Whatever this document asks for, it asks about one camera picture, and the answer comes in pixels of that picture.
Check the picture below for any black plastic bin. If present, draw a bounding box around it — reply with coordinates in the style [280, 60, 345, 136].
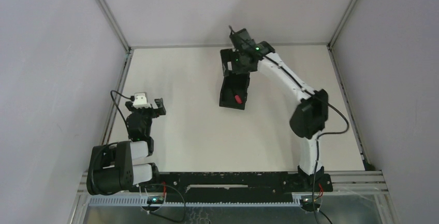
[219, 73, 250, 110]

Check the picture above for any red handled screwdriver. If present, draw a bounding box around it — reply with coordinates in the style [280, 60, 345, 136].
[234, 94, 243, 104]

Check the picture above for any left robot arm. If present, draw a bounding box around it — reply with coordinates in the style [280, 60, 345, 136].
[86, 98, 166, 196]

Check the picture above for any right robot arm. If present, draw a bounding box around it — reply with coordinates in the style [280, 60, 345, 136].
[219, 41, 329, 191]

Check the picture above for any left green controller board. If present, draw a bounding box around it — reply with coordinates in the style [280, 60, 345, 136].
[147, 196, 165, 205]

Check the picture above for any green controller board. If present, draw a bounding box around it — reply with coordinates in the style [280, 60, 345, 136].
[300, 198, 322, 206]
[147, 196, 165, 205]

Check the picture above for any right green controller board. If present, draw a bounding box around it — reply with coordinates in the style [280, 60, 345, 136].
[300, 198, 322, 206]

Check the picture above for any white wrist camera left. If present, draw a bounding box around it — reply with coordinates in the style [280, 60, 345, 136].
[133, 92, 151, 109]

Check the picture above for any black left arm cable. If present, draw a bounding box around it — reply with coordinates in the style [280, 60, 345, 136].
[110, 90, 135, 130]

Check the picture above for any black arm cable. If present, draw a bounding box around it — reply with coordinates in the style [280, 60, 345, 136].
[262, 54, 350, 224]
[110, 90, 135, 130]

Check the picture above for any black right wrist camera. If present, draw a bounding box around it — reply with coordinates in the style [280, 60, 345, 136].
[228, 25, 257, 52]

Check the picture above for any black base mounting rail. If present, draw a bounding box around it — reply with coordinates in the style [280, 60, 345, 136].
[142, 171, 333, 202]

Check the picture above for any aluminium frame rail right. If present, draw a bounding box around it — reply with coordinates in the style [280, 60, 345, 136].
[327, 0, 376, 171]

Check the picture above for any aluminium frame rail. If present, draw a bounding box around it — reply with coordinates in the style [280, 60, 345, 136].
[327, 0, 376, 171]
[81, 0, 135, 148]

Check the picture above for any white slotted cable duct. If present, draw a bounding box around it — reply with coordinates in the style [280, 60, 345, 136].
[89, 195, 301, 207]

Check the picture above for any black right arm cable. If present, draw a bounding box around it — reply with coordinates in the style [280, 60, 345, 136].
[262, 54, 350, 224]

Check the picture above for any aluminium frame rail left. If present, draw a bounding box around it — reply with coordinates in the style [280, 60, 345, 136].
[81, 0, 135, 148]

